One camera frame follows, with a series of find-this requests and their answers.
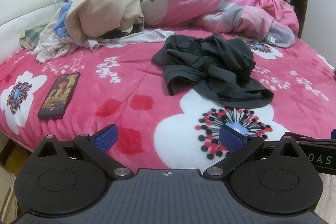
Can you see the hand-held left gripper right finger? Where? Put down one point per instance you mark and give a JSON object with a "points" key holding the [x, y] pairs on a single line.
{"points": [[232, 138]]}

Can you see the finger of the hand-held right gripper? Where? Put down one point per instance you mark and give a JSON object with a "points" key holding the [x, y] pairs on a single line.
{"points": [[309, 139]]}

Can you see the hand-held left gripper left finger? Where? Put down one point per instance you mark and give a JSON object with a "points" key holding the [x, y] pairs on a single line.
{"points": [[106, 138]]}

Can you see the dark grey pants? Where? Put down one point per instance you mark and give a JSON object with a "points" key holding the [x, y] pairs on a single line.
{"points": [[210, 69]]}

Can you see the pink floral blanket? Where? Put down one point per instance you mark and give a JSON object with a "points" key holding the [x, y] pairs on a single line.
{"points": [[118, 98]]}

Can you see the black smartphone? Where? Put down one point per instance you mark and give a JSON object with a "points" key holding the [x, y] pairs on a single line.
{"points": [[59, 95]]}

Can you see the black garment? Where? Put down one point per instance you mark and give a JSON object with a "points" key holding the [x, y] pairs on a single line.
{"points": [[115, 33]]}

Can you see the blue white patterned cloth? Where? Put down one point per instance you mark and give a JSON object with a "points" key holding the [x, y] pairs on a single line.
{"points": [[52, 37]]}

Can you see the beige garment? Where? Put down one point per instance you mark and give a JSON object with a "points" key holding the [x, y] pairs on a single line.
{"points": [[99, 11]]}

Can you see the plaid pillow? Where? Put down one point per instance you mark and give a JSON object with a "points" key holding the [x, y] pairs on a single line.
{"points": [[30, 35]]}

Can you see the pink white quilt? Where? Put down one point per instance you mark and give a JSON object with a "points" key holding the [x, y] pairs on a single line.
{"points": [[199, 3]]}

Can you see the pink white headboard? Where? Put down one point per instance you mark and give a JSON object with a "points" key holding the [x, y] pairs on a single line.
{"points": [[26, 3]]}

